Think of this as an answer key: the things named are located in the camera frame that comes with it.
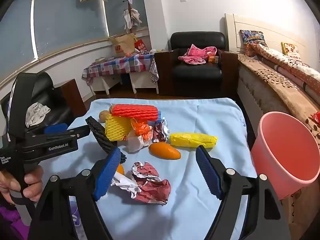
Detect pink plastic bucket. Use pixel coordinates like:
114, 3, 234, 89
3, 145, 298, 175
251, 112, 320, 200

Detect checkered tablecloth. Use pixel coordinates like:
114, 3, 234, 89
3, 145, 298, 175
82, 52, 159, 83

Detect large window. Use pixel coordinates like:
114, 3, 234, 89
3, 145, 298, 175
0, 0, 150, 80

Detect purple clothing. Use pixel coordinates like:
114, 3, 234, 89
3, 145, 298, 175
0, 197, 35, 240

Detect red foam net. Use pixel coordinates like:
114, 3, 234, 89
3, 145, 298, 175
110, 104, 158, 125

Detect blue foam net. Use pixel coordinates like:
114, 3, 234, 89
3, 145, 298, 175
147, 110, 163, 126

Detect clear red-print snack packet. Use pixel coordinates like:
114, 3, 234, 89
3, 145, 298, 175
126, 135, 150, 153

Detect black leather armchair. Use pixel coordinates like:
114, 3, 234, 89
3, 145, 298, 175
0, 72, 87, 135
154, 32, 238, 97

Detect yellow foam net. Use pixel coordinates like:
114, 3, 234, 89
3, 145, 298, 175
104, 116, 134, 142

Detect white patterned cloth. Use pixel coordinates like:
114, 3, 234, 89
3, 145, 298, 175
25, 102, 51, 128

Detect white bed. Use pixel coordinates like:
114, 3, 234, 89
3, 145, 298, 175
224, 13, 320, 240

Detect brown paper bag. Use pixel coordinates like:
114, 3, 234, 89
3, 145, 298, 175
110, 33, 137, 57

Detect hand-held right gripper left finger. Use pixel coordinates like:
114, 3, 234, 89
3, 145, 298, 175
28, 147, 121, 240

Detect yellow floral pillow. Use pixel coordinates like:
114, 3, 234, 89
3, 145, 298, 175
281, 42, 302, 58

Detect dotted pink-white quilt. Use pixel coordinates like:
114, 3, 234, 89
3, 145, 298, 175
251, 42, 320, 98

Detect orange mango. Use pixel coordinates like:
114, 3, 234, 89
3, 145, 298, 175
149, 142, 181, 160

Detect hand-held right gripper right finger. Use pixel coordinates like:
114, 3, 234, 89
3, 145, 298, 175
196, 145, 292, 240

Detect large red paper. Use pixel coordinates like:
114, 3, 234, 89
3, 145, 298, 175
111, 162, 172, 205

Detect small crumpled red-white wrapper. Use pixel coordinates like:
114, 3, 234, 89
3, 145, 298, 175
151, 120, 171, 143

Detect person's left hand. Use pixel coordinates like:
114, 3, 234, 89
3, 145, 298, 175
0, 165, 44, 205

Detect orange plastic bag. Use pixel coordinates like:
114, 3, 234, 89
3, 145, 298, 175
130, 117, 153, 142

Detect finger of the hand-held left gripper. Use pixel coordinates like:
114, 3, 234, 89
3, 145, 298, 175
66, 124, 90, 138
44, 123, 68, 134

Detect hanging white clothes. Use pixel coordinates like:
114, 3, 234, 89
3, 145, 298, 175
122, 8, 142, 32

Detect cartoon print pillow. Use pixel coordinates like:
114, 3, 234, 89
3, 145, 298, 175
239, 29, 265, 57

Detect pink clothing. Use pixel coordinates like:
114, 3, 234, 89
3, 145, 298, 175
178, 44, 218, 65

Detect light blue cloth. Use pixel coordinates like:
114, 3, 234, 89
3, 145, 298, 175
45, 98, 258, 240

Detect white table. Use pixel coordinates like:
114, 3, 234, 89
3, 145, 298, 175
90, 72, 159, 95

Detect black foam net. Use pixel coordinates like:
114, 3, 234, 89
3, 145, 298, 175
85, 116, 127, 164

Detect yellow plastic bag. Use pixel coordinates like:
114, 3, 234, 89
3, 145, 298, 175
169, 132, 218, 148

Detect brown floral blanket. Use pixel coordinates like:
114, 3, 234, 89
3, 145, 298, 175
237, 54, 320, 150

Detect red bag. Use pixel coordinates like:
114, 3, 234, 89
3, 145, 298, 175
134, 39, 148, 53

